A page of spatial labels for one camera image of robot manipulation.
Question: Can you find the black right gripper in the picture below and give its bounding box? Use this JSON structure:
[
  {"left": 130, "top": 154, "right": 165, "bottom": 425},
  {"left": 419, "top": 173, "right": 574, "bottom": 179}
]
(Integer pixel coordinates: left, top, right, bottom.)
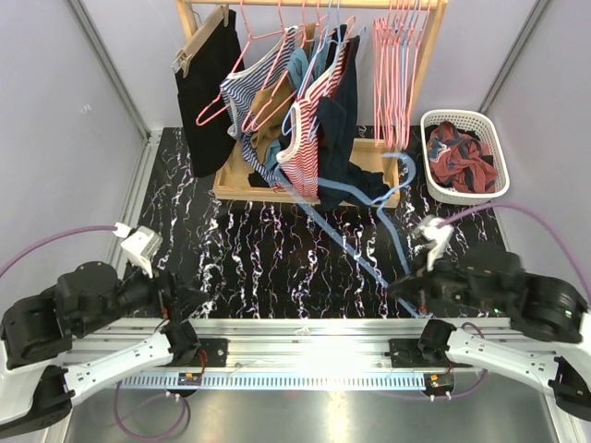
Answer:
[{"left": 385, "top": 243, "right": 508, "bottom": 313}]

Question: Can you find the maroon tank top grey trim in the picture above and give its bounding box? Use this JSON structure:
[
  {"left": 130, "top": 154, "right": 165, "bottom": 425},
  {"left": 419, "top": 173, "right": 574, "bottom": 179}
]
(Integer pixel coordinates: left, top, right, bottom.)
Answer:
[{"left": 425, "top": 121, "right": 498, "bottom": 194}]

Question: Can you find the black tank top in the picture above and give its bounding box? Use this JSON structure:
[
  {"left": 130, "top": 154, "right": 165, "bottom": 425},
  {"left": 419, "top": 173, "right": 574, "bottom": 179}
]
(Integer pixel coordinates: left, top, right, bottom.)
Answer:
[{"left": 423, "top": 123, "right": 498, "bottom": 190}]

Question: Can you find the light blue wire hanger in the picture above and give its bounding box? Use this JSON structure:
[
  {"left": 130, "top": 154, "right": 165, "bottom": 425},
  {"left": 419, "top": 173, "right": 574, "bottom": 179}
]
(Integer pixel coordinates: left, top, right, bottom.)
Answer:
[
  {"left": 273, "top": 151, "right": 416, "bottom": 290},
  {"left": 281, "top": 0, "right": 368, "bottom": 136}
]

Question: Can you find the red white striped tank top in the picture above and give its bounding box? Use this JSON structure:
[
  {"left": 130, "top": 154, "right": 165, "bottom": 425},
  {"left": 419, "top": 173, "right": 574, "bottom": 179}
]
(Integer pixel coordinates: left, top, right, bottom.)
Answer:
[{"left": 277, "top": 41, "right": 348, "bottom": 198}]

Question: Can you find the navy tank top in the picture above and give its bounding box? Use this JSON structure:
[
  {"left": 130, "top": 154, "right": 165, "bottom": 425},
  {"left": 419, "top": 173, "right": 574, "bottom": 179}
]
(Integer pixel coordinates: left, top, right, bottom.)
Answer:
[{"left": 317, "top": 36, "right": 390, "bottom": 199}]

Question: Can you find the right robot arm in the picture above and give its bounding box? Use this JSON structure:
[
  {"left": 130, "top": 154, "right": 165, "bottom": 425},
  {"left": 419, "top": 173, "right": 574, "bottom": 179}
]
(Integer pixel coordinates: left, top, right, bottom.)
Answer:
[{"left": 387, "top": 247, "right": 590, "bottom": 421}]

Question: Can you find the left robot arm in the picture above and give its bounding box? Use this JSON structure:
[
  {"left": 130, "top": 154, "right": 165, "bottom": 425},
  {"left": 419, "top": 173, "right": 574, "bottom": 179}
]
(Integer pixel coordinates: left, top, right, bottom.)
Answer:
[{"left": 1, "top": 261, "right": 210, "bottom": 438}]

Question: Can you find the blue white striped tank top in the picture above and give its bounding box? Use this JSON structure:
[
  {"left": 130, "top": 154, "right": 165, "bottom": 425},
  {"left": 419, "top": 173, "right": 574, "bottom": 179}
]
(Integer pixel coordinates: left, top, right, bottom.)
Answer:
[{"left": 219, "top": 30, "right": 299, "bottom": 190}]

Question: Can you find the brown tank top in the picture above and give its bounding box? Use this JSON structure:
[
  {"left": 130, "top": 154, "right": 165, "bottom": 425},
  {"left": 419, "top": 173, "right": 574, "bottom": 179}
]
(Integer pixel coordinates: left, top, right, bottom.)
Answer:
[{"left": 250, "top": 23, "right": 317, "bottom": 164}]

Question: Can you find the pink hanger striped top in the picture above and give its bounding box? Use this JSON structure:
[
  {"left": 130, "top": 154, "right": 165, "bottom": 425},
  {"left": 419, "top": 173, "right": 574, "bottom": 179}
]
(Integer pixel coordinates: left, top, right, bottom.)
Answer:
[{"left": 196, "top": 1, "right": 301, "bottom": 136}]

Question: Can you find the pink hanger brown top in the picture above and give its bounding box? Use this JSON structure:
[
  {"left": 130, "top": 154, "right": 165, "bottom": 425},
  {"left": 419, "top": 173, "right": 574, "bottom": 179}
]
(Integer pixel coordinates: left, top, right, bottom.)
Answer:
[{"left": 242, "top": 1, "right": 315, "bottom": 133}]

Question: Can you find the teal tank top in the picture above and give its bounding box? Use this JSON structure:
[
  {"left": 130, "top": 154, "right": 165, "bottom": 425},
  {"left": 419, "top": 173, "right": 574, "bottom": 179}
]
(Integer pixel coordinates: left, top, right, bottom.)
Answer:
[{"left": 251, "top": 39, "right": 319, "bottom": 171}]

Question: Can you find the wooden clip hanger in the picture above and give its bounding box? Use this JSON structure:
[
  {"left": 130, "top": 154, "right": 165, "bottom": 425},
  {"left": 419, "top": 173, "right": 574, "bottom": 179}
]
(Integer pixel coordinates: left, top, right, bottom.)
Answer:
[{"left": 172, "top": 1, "right": 229, "bottom": 78}]

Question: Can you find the black marble pattern mat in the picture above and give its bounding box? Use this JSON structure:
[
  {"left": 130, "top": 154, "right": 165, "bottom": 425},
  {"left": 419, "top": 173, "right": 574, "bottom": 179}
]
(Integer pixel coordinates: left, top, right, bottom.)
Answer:
[{"left": 127, "top": 125, "right": 525, "bottom": 320}]

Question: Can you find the white perforated plastic basket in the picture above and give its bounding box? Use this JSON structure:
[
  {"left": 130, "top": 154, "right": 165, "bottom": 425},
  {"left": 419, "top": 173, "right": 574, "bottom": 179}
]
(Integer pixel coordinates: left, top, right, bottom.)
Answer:
[{"left": 420, "top": 109, "right": 510, "bottom": 206}]

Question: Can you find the wooden clothes rack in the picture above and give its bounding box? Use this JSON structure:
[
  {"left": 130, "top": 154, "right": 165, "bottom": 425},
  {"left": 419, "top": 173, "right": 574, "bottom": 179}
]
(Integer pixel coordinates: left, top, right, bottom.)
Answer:
[{"left": 176, "top": 0, "right": 448, "bottom": 203}]

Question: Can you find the black skirt on rack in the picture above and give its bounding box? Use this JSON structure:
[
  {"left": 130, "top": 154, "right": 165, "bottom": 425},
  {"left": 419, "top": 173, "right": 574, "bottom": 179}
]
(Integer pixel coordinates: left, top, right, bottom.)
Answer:
[{"left": 175, "top": 9, "right": 241, "bottom": 178}]

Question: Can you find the bundle of empty pink hangers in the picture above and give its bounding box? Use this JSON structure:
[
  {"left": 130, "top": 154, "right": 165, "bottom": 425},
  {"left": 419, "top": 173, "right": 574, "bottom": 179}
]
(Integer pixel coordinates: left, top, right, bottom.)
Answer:
[{"left": 372, "top": 1, "right": 432, "bottom": 151}]

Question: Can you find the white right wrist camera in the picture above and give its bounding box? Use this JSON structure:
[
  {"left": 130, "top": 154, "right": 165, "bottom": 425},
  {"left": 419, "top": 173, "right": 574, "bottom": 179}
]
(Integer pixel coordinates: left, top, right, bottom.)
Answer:
[{"left": 413, "top": 215, "right": 453, "bottom": 272}]

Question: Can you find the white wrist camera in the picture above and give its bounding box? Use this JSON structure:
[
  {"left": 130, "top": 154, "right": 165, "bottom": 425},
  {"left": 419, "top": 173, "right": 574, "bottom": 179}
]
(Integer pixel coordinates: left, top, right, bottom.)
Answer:
[
  {"left": 114, "top": 222, "right": 163, "bottom": 279},
  {"left": 413, "top": 215, "right": 453, "bottom": 272}
]

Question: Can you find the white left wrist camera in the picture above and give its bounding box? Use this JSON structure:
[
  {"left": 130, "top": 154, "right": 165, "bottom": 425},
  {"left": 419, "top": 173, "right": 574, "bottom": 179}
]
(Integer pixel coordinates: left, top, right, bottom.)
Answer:
[{"left": 114, "top": 222, "right": 163, "bottom": 279}]

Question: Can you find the aluminium mounting rail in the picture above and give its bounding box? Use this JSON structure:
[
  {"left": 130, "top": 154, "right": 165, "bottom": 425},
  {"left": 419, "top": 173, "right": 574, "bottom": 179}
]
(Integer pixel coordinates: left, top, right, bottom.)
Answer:
[{"left": 82, "top": 317, "right": 562, "bottom": 393}]

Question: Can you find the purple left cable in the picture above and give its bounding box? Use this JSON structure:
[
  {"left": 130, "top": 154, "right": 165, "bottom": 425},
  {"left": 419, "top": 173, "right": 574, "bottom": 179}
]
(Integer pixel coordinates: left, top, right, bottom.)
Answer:
[{"left": 0, "top": 224, "right": 119, "bottom": 282}]

